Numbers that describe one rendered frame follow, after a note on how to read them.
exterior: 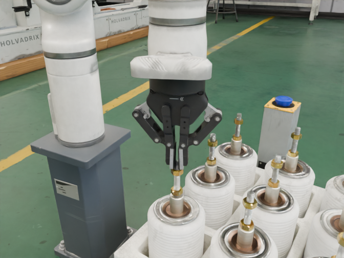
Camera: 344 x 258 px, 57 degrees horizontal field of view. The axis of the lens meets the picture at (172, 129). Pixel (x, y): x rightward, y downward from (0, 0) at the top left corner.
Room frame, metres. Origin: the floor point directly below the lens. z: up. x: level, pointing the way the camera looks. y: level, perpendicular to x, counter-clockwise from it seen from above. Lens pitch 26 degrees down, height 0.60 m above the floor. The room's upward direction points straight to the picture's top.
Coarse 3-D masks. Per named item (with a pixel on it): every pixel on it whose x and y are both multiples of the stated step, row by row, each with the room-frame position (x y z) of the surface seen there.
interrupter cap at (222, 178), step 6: (198, 168) 0.53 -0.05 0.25; (204, 168) 0.53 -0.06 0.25; (222, 168) 0.53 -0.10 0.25; (192, 174) 0.51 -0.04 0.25; (198, 174) 0.51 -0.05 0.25; (204, 174) 0.51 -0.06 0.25; (222, 174) 0.51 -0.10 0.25; (228, 174) 0.51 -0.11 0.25; (192, 180) 0.49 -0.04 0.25; (198, 180) 0.49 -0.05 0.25; (204, 180) 0.49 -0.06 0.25; (210, 180) 0.49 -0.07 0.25; (216, 180) 0.49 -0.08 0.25; (222, 180) 0.49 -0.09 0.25; (228, 180) 0.49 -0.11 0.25; (204, 186) 0.47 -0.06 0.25; (210, 186) 0.47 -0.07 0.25; (216, 186) 0.47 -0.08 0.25; (222, 186) 0.47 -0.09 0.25
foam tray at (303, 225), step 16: (256, 176) 0.62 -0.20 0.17; (320, 192) 0.55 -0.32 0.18; (240, 208) 0.50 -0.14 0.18; (144, 224) 0.45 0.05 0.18; (304, 224) 0.45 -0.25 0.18; (128, 240) 0.41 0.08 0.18; (144, 240) 0.41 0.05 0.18; (208, 240) 0.43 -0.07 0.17; (304, 240) 0.41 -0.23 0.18; (128, 256) 0.38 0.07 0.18; (144, 256) 0.38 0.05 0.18; (208, 256) 0.38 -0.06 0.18; (288, 256) 0.38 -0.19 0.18
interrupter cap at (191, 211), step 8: (160, 200) 0.43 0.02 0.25; (168, 200) 0.43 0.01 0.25; (184, 200) 0.43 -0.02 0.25; (192, 200) 0.43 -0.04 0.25; (160, 208) 0.41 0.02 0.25; (168, 208) 0.41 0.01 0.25; (184, 208) 0.41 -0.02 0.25; (192, 208) 0.41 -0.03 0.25; (160, 216) 0.39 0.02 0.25; (168, 216) 0.39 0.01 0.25; (176, 216) 0.39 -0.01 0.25; (184, 216) 0.39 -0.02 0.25; (192, 216) 0.39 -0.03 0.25; (168, 224) 0.37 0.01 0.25; (176, 224) 0.37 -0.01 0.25; (184, 224) 0.37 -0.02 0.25
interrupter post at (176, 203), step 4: (172, 196) 0.41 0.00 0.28; (180, 196) 0.41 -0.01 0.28; (172, 200) 0.40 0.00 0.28; (176, 200) 0.40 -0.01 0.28; (180, 200) 0.40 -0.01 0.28; (172, 204) 0.40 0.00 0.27; (176, 204) 0.40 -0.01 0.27; (180, 204) 0.40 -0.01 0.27; (172, 208) 0.40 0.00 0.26; (176, 208) 0.40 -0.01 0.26; (180, 208) 0.40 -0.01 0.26; (172, 212) 0.40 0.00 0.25; (176, 212) 0.40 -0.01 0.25; (180, 212) 0.40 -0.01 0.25
